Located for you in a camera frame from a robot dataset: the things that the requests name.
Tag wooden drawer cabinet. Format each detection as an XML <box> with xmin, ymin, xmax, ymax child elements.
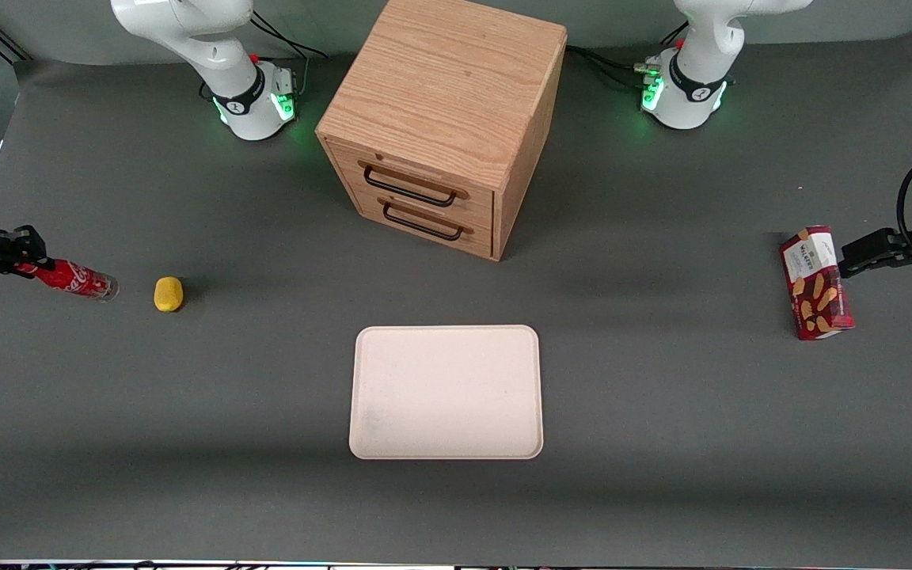
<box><xmin>315</xmin><ymin>0</ymin><xmax>568</xmax><ymax>263</ymax></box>

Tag red coke bottle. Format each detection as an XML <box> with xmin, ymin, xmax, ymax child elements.
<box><xmin>16</xmin><ymin>258</ymin><xmax>120</xmax><ymax>303</ymax></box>

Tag black arm base cable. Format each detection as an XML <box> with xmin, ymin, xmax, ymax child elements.
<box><xmin>565</xmin><ymin>22</ymin><xmax>690</xmax><ymax>89</ymax></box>
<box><xmin>249</xmin><ymin>12</ymin><xmax>330</xmax><ymax>101</ymax></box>

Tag black drawer handle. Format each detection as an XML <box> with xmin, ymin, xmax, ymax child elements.
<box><xmin>359</xmin><ymin>158</ymin><xmax>470</xmax><ymax>208</ymax></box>
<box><xmin>378</xmin><ymin>198</ymin><xmax>474</xmax><ymax>241</ymax></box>

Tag black right arm base cable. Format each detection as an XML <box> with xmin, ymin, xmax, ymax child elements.
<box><xmin>249</xmin><ymin>12</ymin><xmax>330</xmax><ymax>101</ymax></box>

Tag beige rectangular tray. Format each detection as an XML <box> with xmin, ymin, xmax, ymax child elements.
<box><xmin>348</xmin><ymin>325</ymin><xmax>545</xmax><ymax>461</ymax></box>

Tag black left arm base cable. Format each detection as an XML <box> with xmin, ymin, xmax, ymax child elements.
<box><xmin>565</xmin><ymin>22</ymin><xmax>690</xmax><ymax>89</ymax></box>

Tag wooden drawer front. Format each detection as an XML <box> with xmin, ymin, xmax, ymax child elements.
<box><xmin>326</xmin><ymin>139</ymin><xmax>496</xmax><ymax>227</ymax></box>
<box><xmin>351</xmin><ymin>190</ymin><xmax>494</xmax><ymax>260</ymax></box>

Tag dark grey table mat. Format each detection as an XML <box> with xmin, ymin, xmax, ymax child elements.
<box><xmin>0</xmin><ymin>28</ymin><xmax>912</xmax><ymax>564</ymax></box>

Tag red cookie box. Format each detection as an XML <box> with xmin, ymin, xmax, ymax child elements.
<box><xmin>779</xmin><ymin>225</ymin><xmax>856</xmax><ymax>341</ymax></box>

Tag yellow lemon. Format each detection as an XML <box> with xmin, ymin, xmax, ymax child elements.
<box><xmin>154</xmin><ymin>275</ymin><xmax>187</xmax><ymax>313</ymax></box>

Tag aluminium frame rail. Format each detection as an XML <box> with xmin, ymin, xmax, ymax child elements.
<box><xmin>0</xmin><ymin>22</ymin><xmax>33</xmax><ymax>64</ymax></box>

